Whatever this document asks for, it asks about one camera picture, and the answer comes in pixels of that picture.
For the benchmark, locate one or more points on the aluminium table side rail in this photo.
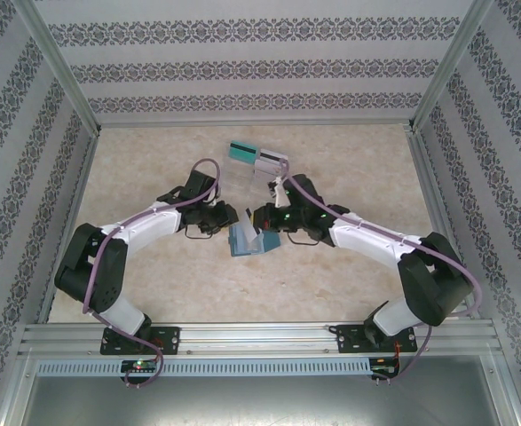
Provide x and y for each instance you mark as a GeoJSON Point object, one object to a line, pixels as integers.
{"type": "Point", "coordinates": [69, 199]}
{"type": "Point", "coordinates": [437, 213]}

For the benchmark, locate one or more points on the teal card black stripe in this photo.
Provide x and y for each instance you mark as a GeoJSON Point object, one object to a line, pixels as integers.
{"type": "Point", "coordinates": [242, 153]}

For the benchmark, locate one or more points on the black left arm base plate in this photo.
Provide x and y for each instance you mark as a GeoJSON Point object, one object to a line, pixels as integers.
{"type": "Point", "coordinates": [171, 339]}

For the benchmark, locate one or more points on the grey metal sheet panel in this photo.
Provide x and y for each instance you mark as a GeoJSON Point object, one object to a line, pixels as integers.
{"type": "Point", "coordinates": [260, 401]}

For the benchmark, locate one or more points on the white card black stripe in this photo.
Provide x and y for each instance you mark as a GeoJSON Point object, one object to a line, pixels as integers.
{"type": "Point", "coordinates": [273, 159]}

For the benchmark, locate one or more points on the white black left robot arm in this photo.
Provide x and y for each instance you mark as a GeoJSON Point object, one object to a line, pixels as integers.
{"type": "Point", "coordinates": [153, 226]}

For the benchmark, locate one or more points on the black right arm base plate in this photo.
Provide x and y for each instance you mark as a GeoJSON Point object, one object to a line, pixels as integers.
{"type": "Point", "coordinates": [349, 339]}

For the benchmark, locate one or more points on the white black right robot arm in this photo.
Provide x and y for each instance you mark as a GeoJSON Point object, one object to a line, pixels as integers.
{"type": "Point", "coordinates": [366, 242]}

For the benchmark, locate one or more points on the aluminium mounting rail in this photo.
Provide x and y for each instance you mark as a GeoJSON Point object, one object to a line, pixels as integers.
{"type": "Point", "coordinates": [260, 339]}

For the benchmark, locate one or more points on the aluminium frame post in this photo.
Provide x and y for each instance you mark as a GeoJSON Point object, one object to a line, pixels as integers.
{"type": "Point", "coordinates": [60, 66]}
{"type": "Point", "coordinates": [448, 66]}

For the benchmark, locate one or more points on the teal blue card holder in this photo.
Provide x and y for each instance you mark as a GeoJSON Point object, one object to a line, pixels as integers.
{"type": "Point", "coordinates": [238, 242]}

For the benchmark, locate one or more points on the white card pink print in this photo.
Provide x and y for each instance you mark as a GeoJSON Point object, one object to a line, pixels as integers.
{"type": "Point", "coordinates": [262, 175]}

